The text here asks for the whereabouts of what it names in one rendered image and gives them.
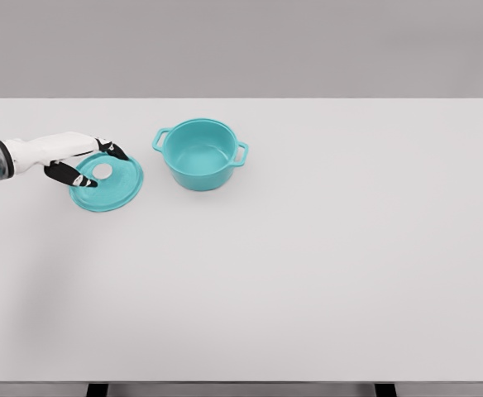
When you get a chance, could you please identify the teal pot lid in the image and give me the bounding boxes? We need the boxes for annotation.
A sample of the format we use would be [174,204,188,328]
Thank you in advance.
[69,151,146,214]

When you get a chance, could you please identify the teal pot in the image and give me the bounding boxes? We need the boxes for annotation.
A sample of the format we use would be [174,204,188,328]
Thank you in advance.
[151,118,250,192]

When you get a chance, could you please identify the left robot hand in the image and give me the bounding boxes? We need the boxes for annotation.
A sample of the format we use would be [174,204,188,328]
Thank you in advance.
[37,131,130,189]

